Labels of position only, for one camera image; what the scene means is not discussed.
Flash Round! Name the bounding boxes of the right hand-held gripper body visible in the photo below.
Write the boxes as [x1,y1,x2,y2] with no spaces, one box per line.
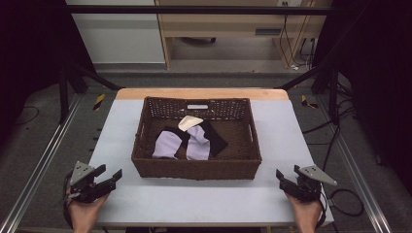
[285,164,338,203]

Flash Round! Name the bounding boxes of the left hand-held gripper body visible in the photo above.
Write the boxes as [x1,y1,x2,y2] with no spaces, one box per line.
[65,160,117,205]

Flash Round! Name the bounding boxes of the lavender sock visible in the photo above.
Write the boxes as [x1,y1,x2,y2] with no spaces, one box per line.
[152,130,184,160]
[186,124,212,162]

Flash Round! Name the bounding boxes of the brown wicker basket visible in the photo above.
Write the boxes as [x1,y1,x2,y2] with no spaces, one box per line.
[130,96,263,182]

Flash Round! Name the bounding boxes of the cream sock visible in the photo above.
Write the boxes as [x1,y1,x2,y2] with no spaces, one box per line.
[177,115,205,133]

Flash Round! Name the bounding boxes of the person's right hand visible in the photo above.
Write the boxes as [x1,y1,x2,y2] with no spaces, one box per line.
[286,192,324,233]

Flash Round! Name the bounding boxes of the person's left hand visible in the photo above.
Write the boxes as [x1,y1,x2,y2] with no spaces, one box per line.
[67,193,110,233]

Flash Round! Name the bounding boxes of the black yellow tape marker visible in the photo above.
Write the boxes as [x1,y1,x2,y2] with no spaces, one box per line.
[300,94,320,110]
[92,93,107,112]

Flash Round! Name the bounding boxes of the black metal stand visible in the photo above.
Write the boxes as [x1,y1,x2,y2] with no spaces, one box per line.
[57,61,122,124]
[277,60,342,125]

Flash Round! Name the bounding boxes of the pale grey table cover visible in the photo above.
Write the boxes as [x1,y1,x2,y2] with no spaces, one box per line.
[87,98,334,227]

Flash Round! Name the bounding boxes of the black curtain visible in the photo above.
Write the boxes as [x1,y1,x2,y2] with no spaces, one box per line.
[312,0,412,197]
[0,0,97,140]

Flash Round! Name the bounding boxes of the white cabinet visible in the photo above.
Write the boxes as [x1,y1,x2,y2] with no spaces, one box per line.
[65,0,166,65]

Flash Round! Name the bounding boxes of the wooden desk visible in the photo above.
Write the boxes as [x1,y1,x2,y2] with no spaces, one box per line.
[154,0,333,70]

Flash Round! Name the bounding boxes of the black floor cables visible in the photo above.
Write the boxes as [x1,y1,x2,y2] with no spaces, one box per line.
[301,82,358,173]

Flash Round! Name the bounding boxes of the right hand-held gripper cable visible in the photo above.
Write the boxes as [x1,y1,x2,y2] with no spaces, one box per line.
[318,188,365,229]

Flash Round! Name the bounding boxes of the aluminium floor rail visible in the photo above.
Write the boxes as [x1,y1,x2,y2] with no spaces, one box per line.
[0,92,85,233]
[314,94,394,233]

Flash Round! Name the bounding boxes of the thin black floor cable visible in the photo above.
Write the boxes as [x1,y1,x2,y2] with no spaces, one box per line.
[14,105,41,126]

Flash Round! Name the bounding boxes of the cables under wooden desk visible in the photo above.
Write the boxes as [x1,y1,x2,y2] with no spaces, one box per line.
[279,1,318,71]

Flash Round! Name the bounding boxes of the black horizontal frame bar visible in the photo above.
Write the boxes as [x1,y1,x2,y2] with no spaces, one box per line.
[64,4,335,16]

